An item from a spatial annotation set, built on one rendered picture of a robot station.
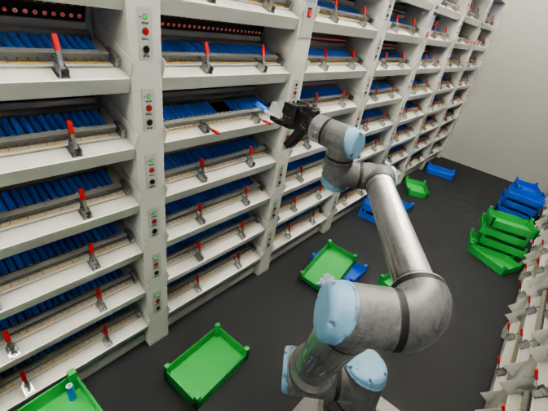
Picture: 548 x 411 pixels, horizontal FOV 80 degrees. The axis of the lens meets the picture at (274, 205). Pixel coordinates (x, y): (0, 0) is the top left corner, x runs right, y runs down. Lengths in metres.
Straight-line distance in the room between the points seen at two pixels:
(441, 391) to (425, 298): 1.23
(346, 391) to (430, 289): 0.61
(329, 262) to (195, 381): 1.02
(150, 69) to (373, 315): 0.85
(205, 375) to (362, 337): 1.05
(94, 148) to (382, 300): 0.85
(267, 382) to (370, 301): 1.04
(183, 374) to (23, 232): 0.86
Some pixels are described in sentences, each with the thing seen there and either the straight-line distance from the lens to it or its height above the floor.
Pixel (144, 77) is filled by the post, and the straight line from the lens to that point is 1.05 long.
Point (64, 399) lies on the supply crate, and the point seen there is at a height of 0.32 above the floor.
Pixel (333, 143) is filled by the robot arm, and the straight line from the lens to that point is 1.03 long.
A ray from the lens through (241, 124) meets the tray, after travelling 1.36.
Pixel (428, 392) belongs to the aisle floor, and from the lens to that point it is 1.84.
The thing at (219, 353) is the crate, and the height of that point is 0.00.
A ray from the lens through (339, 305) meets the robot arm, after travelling 0.61.
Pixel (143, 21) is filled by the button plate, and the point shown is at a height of 1.28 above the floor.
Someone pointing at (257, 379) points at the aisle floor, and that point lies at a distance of 1.60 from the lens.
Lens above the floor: 1.36
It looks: 30 degrees down
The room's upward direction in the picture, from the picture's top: 10 degrees clockwise
